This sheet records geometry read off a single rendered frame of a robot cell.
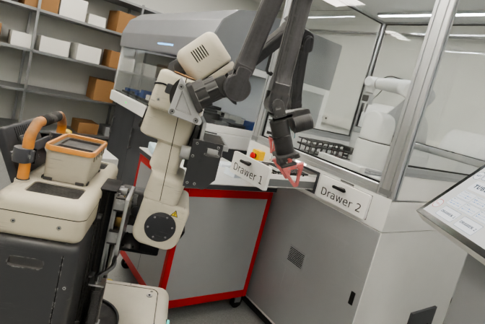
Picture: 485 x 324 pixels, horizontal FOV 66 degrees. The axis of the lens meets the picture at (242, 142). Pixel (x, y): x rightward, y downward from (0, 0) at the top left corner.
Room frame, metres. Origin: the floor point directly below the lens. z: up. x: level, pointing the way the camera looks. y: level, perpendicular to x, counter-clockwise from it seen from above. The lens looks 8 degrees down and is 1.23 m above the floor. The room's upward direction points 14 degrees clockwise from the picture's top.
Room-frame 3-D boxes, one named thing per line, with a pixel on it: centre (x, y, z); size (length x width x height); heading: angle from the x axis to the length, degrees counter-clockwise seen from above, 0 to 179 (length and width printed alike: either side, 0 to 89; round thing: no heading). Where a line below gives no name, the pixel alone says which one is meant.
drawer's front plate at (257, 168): (1.77, -0.07, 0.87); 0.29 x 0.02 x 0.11; 37
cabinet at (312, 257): (2.21, -0.73, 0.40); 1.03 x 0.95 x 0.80; 37
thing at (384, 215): (2.22, -0.73, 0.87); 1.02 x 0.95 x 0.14; 37
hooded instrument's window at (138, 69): (3.53, 0.44, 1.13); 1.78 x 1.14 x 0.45; 37
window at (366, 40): (1.95, -0.37, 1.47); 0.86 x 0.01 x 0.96; 37
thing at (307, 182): (1.89, -0.23, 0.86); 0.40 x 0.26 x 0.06; 127
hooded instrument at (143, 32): (3.55, 0.44, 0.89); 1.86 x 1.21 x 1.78; 37
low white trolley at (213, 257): (2.11, 0.17, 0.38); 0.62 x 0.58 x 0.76; 37
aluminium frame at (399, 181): (2.22, -0.73, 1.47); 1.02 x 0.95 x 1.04; 37
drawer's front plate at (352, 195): (1.71, -0.51, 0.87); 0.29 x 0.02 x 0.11; 37
